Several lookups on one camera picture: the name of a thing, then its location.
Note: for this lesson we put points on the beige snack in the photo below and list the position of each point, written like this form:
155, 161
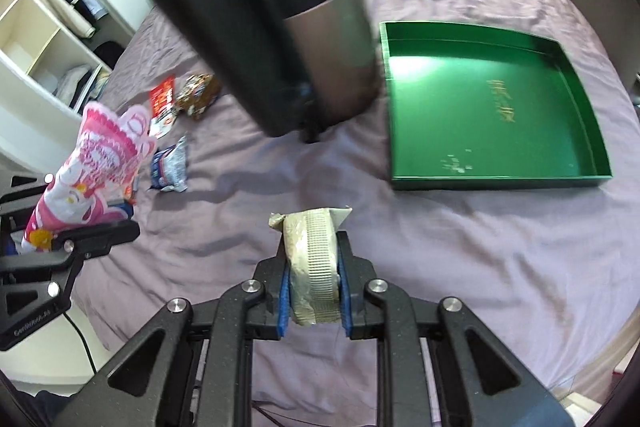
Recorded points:
310, 245

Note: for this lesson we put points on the blue white snack packet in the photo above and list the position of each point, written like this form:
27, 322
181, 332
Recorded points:
168, 168

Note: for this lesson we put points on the black silver electric kettle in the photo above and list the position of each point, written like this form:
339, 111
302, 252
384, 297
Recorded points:
293, 65

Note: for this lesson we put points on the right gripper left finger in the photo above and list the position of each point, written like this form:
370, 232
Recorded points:
255, 309

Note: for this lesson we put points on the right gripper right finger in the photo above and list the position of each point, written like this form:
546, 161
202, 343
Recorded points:
373, 308

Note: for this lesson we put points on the red white snack packet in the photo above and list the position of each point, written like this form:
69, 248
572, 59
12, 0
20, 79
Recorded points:
162, 98

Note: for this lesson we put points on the green tray box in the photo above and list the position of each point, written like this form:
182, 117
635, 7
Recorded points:
474, 107

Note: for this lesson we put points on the pink cartoon snack bag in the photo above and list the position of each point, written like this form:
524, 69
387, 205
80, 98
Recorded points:
109, 151

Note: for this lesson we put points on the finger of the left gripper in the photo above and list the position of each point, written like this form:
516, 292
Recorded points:
20, 192
69, 248

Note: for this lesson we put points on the white shelf wardrobe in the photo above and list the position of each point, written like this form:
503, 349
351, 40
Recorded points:
55, 57

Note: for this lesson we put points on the brown gold snack packet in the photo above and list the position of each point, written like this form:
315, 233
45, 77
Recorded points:
198, 93

